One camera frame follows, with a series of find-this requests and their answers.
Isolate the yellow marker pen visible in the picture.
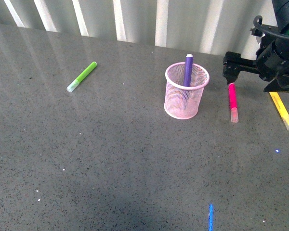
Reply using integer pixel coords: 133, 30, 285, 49
269, 92, 289, 131

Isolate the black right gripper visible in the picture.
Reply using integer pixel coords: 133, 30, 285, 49
223, 24, 289, 93

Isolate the pink mesh pen cup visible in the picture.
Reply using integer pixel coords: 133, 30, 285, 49
164, 62, 210, 119

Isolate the black cable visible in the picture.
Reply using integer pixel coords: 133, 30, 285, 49
253, 15, 289, 42

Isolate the pink marker pen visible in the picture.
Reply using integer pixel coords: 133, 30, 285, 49
228, 83, 239, 123

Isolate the green marker pen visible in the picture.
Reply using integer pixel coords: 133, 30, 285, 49
66, 62, 97, 92

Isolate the purple marker pen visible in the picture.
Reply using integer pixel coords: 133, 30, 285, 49
183, 54, 194, 110

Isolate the white pleated curtain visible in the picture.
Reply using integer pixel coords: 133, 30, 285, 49
0, 0, 277, 59

